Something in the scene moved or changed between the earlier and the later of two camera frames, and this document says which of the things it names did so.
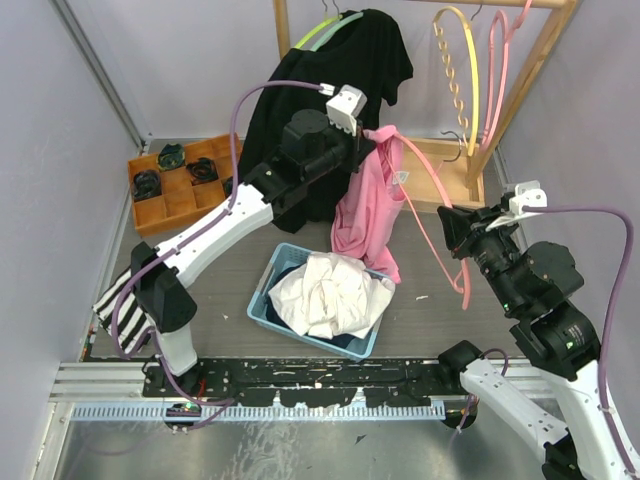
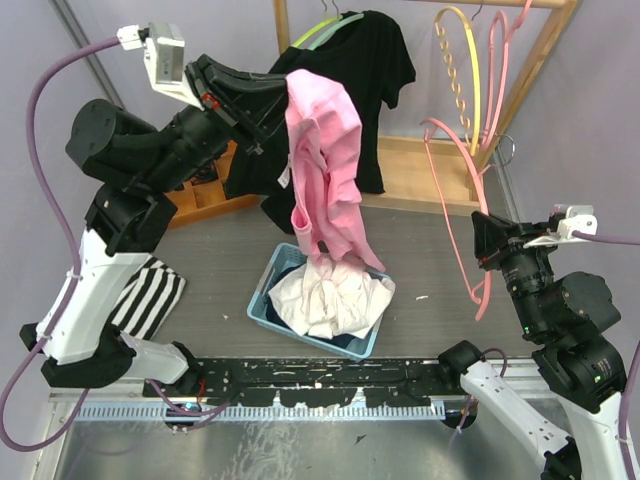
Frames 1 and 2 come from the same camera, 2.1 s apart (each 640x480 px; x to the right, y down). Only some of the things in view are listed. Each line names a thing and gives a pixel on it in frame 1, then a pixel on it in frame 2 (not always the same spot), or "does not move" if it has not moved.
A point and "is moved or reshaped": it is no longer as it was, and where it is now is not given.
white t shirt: [331, 295] does not move
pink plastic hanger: [506, 55] does not move
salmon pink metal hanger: [459, 282] to [486, 281]
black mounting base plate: [321, 383] does not move
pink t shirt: [366, 213] is moved or reshaped
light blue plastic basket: [282, 258] does not move
